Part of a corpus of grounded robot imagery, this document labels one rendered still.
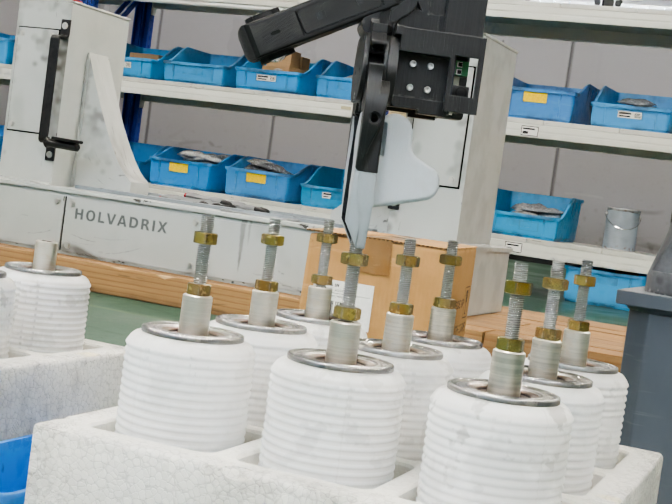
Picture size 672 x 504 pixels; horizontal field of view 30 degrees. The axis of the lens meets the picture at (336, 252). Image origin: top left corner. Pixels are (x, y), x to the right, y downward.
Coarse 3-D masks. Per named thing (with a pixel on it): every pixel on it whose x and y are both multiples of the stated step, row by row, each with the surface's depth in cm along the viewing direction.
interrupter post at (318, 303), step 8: (312, 288) 113; (320, 288) 113; (328, 288) 113; (312, 296) 113; (320, 296) 113; (328, 296) 113; (312, 304) 113; (320, 304) 113; (328, 304) 114; (312, 312) 113; (320, 312) 113; (328, 312) 114
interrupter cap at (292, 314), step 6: (276, 312) 113; (282, 312) 112; (288, 312) 114; (294, 312) 115; (300, 312) 116; (288, 318) 111; (294, 318) 111; (300, 318) 111; (306, 318) 111; (312, 318) 112; (330, 318) 116; (336, 318) 115; (324, 324) 111
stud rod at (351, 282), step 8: (352, 240) 87; (352, 248) 87; (352, 272) 87; (352, 280) 87; (344, 288) 87; (352, 288) 87; (344, 296) 87; (352, 296) 87; (344, 304) 87; (352, 304) 87; (344, 320) 87
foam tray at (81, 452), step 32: (96, 416) 93; (32, 448) 88; (64, 448) 87; (96, 448) 86; (128, 448) 85; (160, 448) 86; (256, 448) 90; (32, 480) 88; (64, 480) 87; (96, 480) 86; (128, 480) 85; (160, 480) 84; (192, 480) 84; (224, 480) 83; (256, 480) 82; (288, 480) 82; (320, 480) 83; (416, 480) 87; (608, 480) 95; (640, 480) 98
